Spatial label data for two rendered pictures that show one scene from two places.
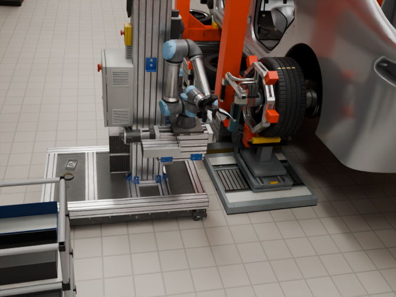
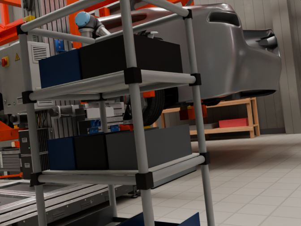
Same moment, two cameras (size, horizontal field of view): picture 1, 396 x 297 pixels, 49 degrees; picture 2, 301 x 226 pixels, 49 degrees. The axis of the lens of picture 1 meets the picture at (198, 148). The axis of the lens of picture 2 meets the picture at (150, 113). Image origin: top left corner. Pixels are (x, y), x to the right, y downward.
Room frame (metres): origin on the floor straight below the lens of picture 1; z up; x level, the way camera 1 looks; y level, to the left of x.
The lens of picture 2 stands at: (0.45, 1.42, 0.62)
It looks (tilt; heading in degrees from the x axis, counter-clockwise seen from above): 1 degrees up; 322
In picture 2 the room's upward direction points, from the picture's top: 6 degrees counter-clockwise
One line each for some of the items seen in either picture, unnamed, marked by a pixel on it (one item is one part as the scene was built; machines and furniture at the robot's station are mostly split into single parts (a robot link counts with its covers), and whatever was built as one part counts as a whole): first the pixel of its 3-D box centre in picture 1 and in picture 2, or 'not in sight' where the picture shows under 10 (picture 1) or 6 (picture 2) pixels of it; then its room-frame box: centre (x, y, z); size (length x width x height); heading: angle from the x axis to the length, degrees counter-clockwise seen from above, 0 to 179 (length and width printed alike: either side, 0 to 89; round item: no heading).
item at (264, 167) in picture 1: (264, 149); not in sight; (3.33, -0.60, 0.32); 0.40 x 0.30 x 0.28; 18
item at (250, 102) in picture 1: (248, 98); (118, 97); (3.26, -0.37, 0.85); 0.21 x 0.14 x 0.14; 108
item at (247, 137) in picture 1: (253, 135); (129, 133); (3.29, -0.47, 0.48); 0.16 x 0.12 x 0.17; 108
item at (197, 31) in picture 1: (205, 26); (10, 128); (5.63, 0.06, 0.69); 0.52 x 0.17 x 0.35; 108
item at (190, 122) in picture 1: (186, 118); not in sight; (2.78, 0.11, 0.87); 0.15 x 0.15 x 0.10
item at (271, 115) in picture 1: (271, 116); (148, 93); (2.98, -0.54, 0.85); 0.09 x 0.08 x 0.07; 18
